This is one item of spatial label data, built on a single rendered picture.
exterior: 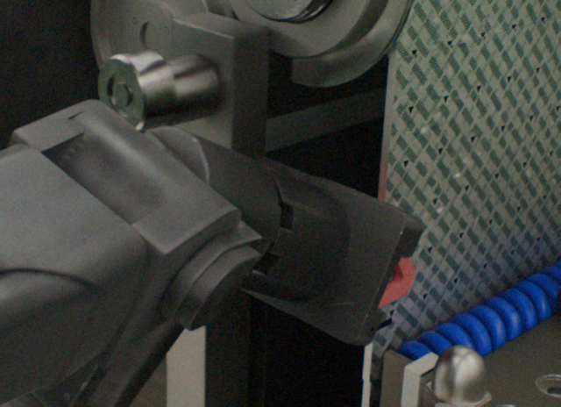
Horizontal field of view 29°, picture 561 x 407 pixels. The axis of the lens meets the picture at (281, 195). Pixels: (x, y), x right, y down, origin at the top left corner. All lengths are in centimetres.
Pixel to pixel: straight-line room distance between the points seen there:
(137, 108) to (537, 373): 26
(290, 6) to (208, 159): 14
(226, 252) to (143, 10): 31
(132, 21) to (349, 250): 24
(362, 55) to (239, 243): 18
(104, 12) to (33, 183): 37
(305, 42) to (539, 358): 22
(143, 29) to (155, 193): 32
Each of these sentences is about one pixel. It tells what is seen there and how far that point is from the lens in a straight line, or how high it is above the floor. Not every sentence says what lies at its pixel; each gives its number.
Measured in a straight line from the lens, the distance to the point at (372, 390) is 62.
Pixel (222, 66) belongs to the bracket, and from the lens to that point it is 57.
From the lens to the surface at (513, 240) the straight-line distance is 69.
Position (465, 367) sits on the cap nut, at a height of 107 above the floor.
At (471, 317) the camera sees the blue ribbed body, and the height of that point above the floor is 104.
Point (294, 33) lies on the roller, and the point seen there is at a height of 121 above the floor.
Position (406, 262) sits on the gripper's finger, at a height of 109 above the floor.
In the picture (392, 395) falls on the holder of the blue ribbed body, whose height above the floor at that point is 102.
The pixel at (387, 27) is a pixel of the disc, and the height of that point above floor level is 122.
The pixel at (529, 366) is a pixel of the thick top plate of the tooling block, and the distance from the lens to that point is 63.
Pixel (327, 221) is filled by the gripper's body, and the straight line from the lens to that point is 50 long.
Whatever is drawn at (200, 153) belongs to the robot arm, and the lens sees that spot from 44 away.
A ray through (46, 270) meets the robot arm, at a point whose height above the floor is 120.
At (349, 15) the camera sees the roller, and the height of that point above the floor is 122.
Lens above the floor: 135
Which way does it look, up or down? 23 degrees down
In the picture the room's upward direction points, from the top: 2 degrees clockwise
